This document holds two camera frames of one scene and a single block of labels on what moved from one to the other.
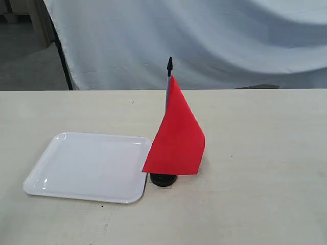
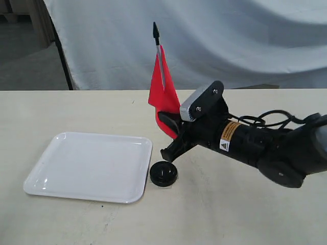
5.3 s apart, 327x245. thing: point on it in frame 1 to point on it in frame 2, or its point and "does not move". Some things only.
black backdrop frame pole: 59,46 does not move
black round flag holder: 163,180 does not move
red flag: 179,146 to 163,94
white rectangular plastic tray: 92,167 does not move
